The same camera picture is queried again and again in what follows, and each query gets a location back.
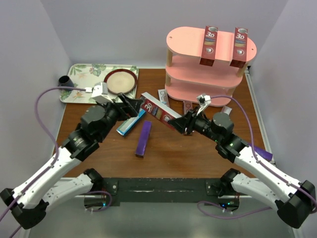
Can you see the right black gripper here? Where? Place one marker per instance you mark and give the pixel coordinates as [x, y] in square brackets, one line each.
[179, 123]

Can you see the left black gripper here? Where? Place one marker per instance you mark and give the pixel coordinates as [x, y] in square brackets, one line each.
[132, 105]

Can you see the red toothpaste box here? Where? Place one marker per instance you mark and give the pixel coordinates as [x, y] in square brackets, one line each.
[239, 55]
[209, 46]
[158, 109]

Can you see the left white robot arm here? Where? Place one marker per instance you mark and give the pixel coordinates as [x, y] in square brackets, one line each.
[30, 202]

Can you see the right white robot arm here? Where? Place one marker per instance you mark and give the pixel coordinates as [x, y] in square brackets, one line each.
[292, 199]

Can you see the pink three-tier shelf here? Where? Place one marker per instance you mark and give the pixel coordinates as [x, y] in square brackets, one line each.
[186, 77]

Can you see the silver toothpaste box middle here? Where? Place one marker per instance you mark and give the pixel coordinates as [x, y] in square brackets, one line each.
[187, 106]

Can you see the silver toothpaste box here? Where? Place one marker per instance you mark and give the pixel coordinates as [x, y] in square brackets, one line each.
[187, 106]
[227, 110]
[163, 97]

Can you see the blue toothpaste box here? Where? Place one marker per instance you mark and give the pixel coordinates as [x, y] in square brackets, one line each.
[125, 128]

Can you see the brown rimmed beige plate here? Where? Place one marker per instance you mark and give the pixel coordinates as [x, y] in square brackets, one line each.
[120, 81]

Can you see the silver toothpaste box left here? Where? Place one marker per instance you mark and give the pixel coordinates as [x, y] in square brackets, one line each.
[163, 97]

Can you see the purple toothpaste box centre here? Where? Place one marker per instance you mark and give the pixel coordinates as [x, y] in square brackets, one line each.
[143, 139]

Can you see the purple toothpaste box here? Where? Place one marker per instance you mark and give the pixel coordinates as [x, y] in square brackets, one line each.
[263, 153]
[143, 139]

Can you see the silver toothpaste box right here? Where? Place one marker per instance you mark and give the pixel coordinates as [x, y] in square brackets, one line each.
[227, 110]

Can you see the floral serving tray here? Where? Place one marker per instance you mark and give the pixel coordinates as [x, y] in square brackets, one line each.
[87, 75]

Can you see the dark blue mug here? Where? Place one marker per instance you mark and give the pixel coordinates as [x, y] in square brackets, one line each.
[65, 81]

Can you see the purple toothpaste box right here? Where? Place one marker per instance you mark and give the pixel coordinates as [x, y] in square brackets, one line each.
[263, 153]

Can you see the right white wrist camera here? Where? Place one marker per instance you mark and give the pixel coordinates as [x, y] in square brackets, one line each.
[204, 101]

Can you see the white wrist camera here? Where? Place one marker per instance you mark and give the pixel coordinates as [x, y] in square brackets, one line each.
[99, 93]
[204, 101]

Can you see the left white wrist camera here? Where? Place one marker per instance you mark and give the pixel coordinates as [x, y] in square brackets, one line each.
[99, 93]

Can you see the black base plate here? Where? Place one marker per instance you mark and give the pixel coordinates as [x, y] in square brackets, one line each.
[166, 190]

